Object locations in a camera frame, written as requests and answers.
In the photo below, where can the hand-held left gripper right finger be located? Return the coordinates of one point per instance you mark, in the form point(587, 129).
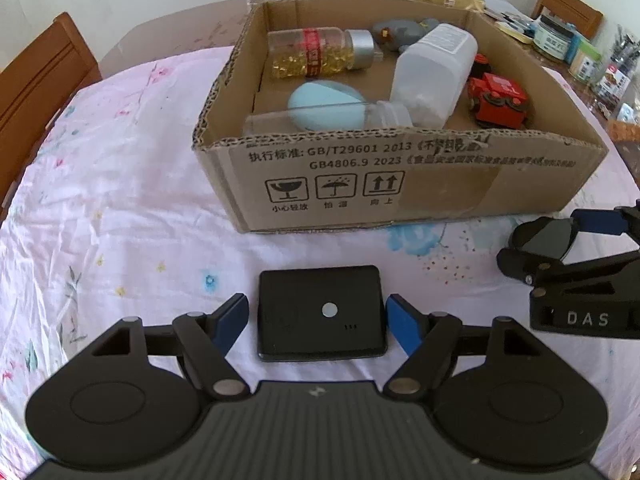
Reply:
point(402, 325)

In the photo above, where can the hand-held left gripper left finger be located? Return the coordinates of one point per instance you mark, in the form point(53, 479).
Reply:
point(230, 322)

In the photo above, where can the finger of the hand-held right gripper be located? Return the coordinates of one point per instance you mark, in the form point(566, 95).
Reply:
point(597, 222)
point(520, 262)

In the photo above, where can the black device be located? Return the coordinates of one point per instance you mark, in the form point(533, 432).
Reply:
point(300, 320)

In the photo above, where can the cardboard box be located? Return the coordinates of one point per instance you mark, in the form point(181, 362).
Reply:
point(450, 195)

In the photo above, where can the red toy truck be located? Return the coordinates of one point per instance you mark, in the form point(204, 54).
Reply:
point(500, 91)

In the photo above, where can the clear plastic bottle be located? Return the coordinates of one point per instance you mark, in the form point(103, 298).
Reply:
point(395, 115)

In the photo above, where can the white plastic bottle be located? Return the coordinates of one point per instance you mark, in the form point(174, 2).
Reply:
point(430, 75)

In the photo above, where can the light blue egg-shaped case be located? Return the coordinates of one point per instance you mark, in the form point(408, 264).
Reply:
point(320, 95)

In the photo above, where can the golden capsule bottle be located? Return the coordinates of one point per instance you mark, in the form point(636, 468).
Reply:
point(325, 52)

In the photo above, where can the red lid jar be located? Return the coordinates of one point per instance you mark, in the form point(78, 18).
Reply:
point(615, 85)

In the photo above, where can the green lid container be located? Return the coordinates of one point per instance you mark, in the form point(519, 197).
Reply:
point(585, 60)

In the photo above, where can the pink floral tablecloth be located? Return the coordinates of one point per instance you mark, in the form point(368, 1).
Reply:
point(125, 185)

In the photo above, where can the cutlery holder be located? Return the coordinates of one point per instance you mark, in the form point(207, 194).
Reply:
point(625, 50)

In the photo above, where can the stack of papers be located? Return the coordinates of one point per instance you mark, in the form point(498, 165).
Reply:
point(510, 22)

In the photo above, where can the wooden dining chair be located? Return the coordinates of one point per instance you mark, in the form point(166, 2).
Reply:
point(565, 5)
point(35, 85)

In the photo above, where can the grey toy animal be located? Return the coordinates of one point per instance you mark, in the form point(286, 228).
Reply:
point(400, 32)

